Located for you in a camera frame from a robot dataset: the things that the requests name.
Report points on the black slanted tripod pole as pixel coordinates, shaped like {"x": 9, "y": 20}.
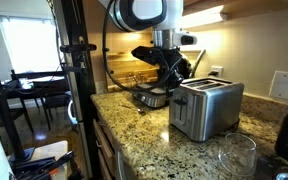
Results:
{"x": 7, "y": 123}

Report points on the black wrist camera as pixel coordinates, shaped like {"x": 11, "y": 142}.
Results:
{"x": 147, "y": 55}

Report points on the wooden upper wall cabinet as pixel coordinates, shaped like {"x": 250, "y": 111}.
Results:
{"x": 250, "y": 6}

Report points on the stainless steel two-slot toaster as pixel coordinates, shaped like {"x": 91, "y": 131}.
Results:
{"x": 214, "y": 110}

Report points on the dark wooden chair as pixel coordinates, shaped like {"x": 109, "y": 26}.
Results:
{"x": 55, "y": 101}

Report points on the under-cabinet light strip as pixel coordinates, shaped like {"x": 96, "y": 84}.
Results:
{"x": 202, "y": 16}

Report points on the clear drinking glass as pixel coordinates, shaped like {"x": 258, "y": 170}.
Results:
{"x": 237, "y": 165}

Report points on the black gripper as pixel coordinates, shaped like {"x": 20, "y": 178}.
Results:
{"x": 176, "y": 63}

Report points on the wooden counter drawer cabinet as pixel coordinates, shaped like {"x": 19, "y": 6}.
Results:
{"x": 105, "y": 150}

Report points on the metal spoon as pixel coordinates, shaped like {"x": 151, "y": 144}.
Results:
{"x": 140, "y": 110}

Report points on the white tray with black tools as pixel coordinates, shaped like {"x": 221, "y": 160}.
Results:
{"x": 47, "y": 163}

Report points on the black toaster lever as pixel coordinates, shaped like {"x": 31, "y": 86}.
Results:
{"x": 180, "y": 101}

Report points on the wooden cutting board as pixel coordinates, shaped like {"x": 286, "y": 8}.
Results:
{"x": 124, "y": 70}

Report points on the white blank wall plate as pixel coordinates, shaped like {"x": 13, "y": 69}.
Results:
{"x": 284, "y": 85}

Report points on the white wall power outlet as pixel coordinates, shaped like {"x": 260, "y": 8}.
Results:
{"x": 219, "y": 69}

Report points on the dark dining table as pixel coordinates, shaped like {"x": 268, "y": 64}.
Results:
{"x": 47, "y": 85}

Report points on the black and silver contact grill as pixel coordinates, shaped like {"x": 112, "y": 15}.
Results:
{"x": 150, "y": 99}

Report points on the white black Franka robot arm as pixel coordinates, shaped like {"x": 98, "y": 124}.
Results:
{"x": 147, "y": 10}

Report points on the bright dining room window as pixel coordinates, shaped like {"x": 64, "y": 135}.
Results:
{"x": 30, "y": 43}

